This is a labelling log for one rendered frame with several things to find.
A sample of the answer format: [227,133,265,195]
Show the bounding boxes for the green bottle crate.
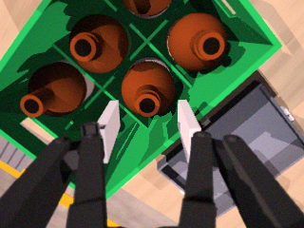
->
[0,0,251,199]

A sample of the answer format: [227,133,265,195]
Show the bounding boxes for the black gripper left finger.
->
[0,101,121,228]

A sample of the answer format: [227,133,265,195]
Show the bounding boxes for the dark grey rectangular tray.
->
[157,82,304,219]

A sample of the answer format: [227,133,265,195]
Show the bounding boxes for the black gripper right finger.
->
[178,100,304,228]

